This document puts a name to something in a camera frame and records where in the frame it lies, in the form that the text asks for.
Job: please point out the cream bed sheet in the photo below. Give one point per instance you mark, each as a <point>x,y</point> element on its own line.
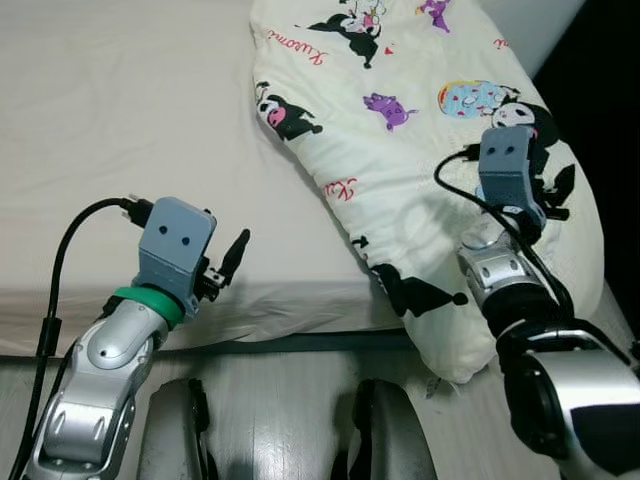
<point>120,100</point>

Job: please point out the robot right leg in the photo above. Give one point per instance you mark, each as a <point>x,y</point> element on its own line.
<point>395,440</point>

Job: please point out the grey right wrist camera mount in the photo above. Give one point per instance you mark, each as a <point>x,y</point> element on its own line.
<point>505,160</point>

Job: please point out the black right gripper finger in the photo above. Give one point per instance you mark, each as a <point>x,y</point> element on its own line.
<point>563,186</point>

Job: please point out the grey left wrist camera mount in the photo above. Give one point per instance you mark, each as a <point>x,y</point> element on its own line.
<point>175,240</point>

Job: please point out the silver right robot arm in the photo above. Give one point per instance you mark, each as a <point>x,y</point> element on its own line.
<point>590,400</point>

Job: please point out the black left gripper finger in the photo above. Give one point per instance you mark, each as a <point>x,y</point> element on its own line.
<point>235,255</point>

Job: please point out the robot leg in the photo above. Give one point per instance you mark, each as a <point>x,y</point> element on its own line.
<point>175,430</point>
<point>395,440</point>

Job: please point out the robot left leg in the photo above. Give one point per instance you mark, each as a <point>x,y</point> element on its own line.
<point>175,430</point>

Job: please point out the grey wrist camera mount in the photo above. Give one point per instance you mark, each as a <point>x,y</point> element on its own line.
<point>175,240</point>
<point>505,160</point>

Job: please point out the cream cartoon print blanket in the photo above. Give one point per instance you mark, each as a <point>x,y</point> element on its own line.
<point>420,200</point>

